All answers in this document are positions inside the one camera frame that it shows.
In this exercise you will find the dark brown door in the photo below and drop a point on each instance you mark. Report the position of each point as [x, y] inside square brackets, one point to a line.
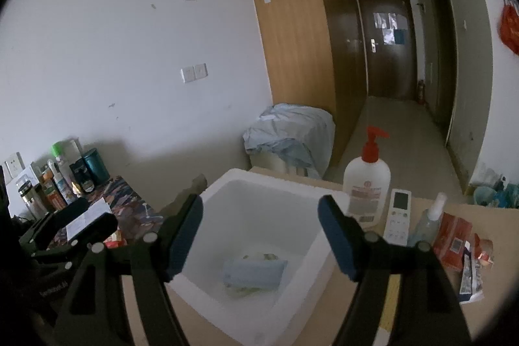
[389, 62]

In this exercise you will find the wooden wardrobe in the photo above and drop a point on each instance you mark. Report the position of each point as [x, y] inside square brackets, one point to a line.
[292, 25]

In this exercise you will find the white wall outlet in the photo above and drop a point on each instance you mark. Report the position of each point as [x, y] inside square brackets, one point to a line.
[13, 165]

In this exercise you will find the teal containers cluster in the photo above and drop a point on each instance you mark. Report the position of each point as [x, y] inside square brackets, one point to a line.
[492, 194]

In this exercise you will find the white remote control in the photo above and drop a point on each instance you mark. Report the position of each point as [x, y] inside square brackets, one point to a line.
[397, 220]

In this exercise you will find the dark glass jar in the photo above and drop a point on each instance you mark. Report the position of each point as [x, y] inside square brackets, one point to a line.
[81, 177]

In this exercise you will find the white foam box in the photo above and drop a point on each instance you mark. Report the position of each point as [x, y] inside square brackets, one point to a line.
[259, 200]

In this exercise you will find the double white wall switch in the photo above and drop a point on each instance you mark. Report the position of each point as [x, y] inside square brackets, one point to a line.
[194, 72]

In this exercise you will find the grey cloth covered bin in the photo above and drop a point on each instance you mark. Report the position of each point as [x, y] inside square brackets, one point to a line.
[292, 131]

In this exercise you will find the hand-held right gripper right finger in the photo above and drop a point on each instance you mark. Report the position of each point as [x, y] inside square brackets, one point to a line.
[336, 236]

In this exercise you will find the white pump lotion bottle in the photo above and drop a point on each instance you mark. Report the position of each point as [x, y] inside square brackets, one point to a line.
[367, 184]

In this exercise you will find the white blue tube packet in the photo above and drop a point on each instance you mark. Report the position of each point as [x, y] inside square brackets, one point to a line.
[470, 277]

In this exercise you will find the steel thermos bottle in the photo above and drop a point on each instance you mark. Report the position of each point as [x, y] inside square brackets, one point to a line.
[28, 200]

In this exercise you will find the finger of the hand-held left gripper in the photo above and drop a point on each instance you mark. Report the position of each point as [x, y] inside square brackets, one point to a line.
[56, 214]
[95, 228]

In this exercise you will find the small red foil packet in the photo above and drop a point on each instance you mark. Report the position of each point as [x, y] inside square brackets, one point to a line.
[484, 252]

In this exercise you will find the green cap white bottle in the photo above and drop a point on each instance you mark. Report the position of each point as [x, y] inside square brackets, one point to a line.
[61, 151]

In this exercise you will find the large red snack packet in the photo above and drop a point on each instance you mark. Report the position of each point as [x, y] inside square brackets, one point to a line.
[452, 236]

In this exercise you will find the dark teal canister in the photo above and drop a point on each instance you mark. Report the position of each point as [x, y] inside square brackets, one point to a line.
[95, 167]

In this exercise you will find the red hanging bag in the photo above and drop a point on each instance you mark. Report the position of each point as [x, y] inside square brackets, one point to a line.
[510, 28]

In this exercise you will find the light blue rolled cloth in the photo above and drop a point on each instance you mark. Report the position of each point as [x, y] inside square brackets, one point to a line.
[253, 273]

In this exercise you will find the red yellow snack packet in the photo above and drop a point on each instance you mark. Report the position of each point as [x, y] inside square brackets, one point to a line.
[114, 239]

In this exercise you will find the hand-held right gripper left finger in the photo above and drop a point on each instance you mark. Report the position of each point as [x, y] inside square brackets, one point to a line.
[186, 236]

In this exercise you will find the orange carton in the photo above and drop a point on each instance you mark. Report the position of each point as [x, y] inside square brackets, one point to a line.
[52, 196]

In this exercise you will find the white paper sheet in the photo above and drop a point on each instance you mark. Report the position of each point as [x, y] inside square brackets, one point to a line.
[91, 214]

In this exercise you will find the clear spray bottle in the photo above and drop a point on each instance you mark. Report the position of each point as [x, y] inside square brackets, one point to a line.
[425, 222]

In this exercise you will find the dark side door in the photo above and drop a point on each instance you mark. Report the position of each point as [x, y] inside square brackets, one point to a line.
[444, 58]

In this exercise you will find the door notice papers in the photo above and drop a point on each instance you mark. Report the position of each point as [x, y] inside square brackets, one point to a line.
[389, 28]

